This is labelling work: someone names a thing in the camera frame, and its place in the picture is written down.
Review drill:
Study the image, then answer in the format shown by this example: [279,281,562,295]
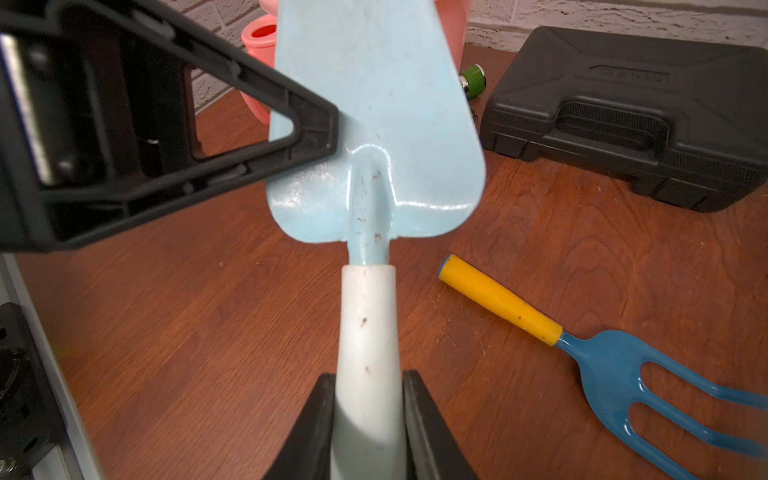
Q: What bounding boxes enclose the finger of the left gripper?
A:
[1,1,339,252]

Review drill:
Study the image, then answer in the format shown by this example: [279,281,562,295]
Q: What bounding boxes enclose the aluminium front rail frame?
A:
[1,253,106,479]

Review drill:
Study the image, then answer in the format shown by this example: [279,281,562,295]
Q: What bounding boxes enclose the black plastic tool case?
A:
[480,26,767,212]

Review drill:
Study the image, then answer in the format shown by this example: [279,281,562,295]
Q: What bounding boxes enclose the pink watering can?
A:
[240,14,277,125]

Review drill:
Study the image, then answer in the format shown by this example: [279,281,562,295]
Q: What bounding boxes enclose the light blue trowel white handle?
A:
[267,1,486,479]

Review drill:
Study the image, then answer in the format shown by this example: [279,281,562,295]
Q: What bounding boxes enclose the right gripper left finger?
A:
[262,373,335,480]

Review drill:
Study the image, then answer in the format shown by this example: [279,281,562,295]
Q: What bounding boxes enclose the green hose nozzle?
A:
[459,64,486,100]

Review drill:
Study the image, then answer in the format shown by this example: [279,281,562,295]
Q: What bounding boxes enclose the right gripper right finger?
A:
[403,370,478,480]

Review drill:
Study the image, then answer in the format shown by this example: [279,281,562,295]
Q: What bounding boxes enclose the blue rake yellow handle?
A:
[439,254,767,479]

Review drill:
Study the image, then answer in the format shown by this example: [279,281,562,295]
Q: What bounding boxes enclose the pink plastic bucket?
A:
[257,0,472,73]

